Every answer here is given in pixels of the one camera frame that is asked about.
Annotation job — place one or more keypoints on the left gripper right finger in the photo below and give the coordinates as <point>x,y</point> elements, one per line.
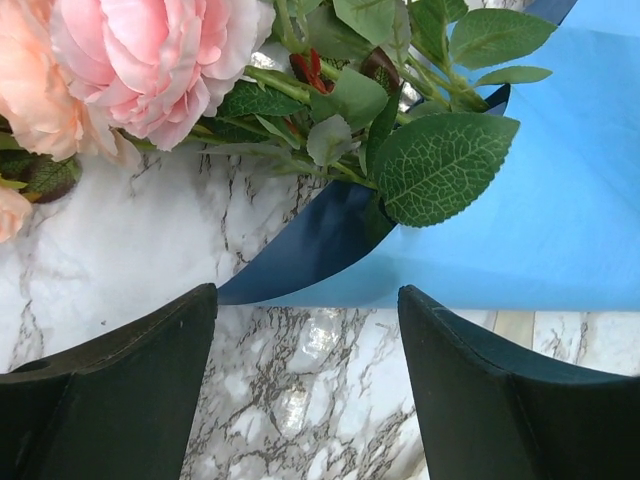
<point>490,409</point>

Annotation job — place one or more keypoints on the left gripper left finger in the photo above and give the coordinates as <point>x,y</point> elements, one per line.
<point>119,406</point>

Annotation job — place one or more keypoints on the blue wrapping paper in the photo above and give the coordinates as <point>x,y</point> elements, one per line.
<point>558,228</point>

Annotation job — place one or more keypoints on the pink flower bouquet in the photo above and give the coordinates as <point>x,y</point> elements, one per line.
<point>367,92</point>

